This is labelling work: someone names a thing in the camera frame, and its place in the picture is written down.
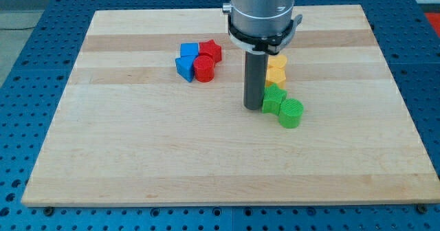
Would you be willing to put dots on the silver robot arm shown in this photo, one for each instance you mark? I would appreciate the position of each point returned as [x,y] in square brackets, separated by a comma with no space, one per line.
[261,26]

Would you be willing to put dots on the yellow heart block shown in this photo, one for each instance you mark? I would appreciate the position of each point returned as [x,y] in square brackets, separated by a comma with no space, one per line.
[279,61]

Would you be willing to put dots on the red cylinder block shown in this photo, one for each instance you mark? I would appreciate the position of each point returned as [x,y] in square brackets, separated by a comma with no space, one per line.
[204,68]

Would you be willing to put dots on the green star block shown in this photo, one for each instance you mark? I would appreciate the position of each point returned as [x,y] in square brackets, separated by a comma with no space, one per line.
[273,98]

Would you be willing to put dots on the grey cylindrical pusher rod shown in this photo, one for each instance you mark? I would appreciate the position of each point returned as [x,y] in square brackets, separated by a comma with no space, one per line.
[254,80]

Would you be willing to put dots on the blue triangle block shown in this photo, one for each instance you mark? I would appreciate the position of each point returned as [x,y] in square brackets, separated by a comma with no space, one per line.
[184,67]

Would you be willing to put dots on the red star block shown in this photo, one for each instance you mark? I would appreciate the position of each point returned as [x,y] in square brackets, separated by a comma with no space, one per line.
[211,49]

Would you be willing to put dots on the yellow pentagon block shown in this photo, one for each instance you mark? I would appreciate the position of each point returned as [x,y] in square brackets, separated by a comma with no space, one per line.
[276,76]

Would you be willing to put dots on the blue cube block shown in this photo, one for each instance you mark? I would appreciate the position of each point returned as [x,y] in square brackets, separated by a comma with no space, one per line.
[189,49]

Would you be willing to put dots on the wooden board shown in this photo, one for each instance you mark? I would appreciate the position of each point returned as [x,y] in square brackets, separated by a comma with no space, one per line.
[130,131]

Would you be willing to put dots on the green cylinder block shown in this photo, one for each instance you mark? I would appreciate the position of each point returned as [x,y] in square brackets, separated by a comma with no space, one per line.
[290,114]

